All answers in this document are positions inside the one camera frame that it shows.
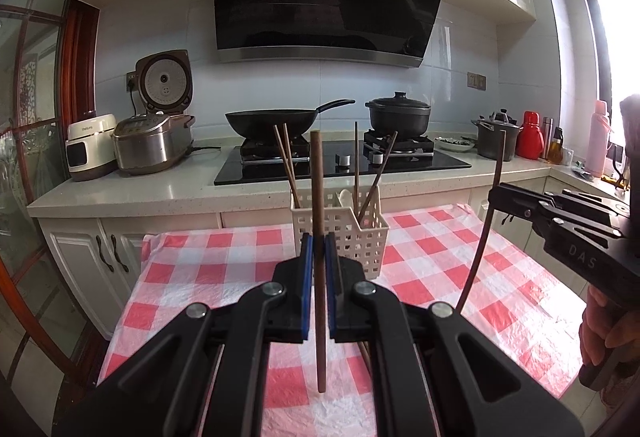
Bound black wok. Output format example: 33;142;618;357
225;99;356;139

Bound black glass gas stove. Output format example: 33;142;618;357
214;130;472;186

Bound white lower cabinet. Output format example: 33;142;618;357
40;212;221;340

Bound steel stockpot with lid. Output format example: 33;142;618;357
471;110;523;162

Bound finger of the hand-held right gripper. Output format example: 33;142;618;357
559;190;632;219
487;183;563;225

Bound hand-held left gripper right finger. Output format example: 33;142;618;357
324;232;586;437

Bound wooden framed glass door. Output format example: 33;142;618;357
0;2;101;368

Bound red thermos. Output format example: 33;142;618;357
516;111;542;160

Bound oil bottle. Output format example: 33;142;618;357
548;127;565;164

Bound silver rice cooker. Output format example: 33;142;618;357
111;50;197;176

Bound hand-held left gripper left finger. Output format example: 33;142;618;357
52;232;315;437

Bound steel water bottle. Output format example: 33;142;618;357
541;117;555;158

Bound person's right hand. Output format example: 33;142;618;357
580;287;633;370

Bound plate of food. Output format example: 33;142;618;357
434;136;476;153

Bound small white kitchen appliance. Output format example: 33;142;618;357
65;114;118;182

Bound dark framed window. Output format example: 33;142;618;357
574;0;640;118

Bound black lidded pot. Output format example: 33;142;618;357
365;92;432;138

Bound pink water bottle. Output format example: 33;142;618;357
586;100;612;179

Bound red checked tablecloth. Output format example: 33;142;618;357
97;203;588;437

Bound white plastic utensil basket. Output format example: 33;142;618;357
291;190;390;280

